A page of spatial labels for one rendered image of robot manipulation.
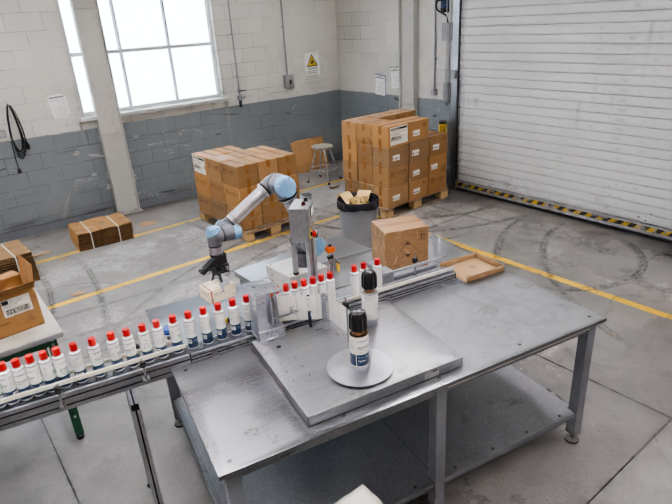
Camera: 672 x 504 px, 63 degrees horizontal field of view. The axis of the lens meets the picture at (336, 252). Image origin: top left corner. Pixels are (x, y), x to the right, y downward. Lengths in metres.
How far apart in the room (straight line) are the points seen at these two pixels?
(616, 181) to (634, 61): 1.24
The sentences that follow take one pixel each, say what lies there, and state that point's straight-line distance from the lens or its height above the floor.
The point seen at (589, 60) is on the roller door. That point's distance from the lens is 6.74.
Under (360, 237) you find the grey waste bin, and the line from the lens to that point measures 5.70.
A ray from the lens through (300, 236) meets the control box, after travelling 2.86.
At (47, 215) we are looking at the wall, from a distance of 8.04.
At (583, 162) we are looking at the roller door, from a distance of 6.88.
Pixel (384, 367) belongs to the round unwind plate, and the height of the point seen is 0.89.
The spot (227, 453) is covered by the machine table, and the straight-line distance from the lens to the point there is 2.31.
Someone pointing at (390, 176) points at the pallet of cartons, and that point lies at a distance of 6.74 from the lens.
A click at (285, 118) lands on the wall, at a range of 9.21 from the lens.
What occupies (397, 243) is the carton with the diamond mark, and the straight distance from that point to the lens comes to 3.47.
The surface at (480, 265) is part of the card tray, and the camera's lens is 3.67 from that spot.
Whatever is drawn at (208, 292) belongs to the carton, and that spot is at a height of 1.02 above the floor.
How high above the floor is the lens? 2.37
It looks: 23 degrees down
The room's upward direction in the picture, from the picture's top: 3 degrees counter-clockwise
